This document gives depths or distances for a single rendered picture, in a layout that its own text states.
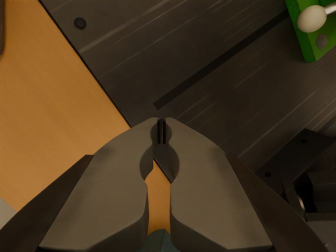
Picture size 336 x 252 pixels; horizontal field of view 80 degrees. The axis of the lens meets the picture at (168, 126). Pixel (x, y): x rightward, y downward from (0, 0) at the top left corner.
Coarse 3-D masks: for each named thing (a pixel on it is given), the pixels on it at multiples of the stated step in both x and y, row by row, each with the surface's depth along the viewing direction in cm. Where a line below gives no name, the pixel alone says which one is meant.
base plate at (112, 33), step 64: (64, 0) 18; (128, 0) 20; (192, 0) 23; (256, 0) 25; (128, 64) 21; (192, 64) 24; (256, 64) 27; (320, 64) 31; (192, 128) 25; (256, 128) 29; (320, 128) 33
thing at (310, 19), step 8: (312, 8) 22; (320, 8) 22; (328, 8) 22; (304, 16) 22; (312, 16) 22; (320, 16) 22; (328, 16) 22; (304, 24) 23; (312, 24) 22; (320, 24) 22
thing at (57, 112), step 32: (32, 0) 18; (32, 32) 18; (0, 64) 18; (32, 64) 18; (64, 64) 19; (0, 96) 18; (32, 96) 19; (64, 96) 20; (96, 96) 21; (0, 128) 18; (32, 128) 19; (64, 128) 20; (96, 128) 21; (128, 128) 22; (0, 160) 19; (32, 160) 20; (64, 160) 21; (0, 192) 19; (32, 192) 20; (160, 192) 25; (160, 224) 26
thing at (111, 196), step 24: (120, 144) 9; (144, 144) 9; (96, 168) 8; (120, 168) 8; (144, 168) 9; (72, 192) 7; (96, 192) 7; (120, 192) 7; (144, 192) 7; (72, 216) 6; (96, 216) 6; (120, 216) 6; (144, 216) 6; (48, 240) 5; (72, 240) 5; (96, 240) 5; (120, 240) 6; (144, 240) 7
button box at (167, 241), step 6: (150, 234) 25; (156, 234) 24; (162, 234) 24; (168, 234) 25; (150, 240) 24; (156, 240) 24; (162, 240) 23; (168, 240) 24; (144, 246) 24; (150, 246) 23; (156, 246) 23; (162, 246) 23; (168, 246) 24
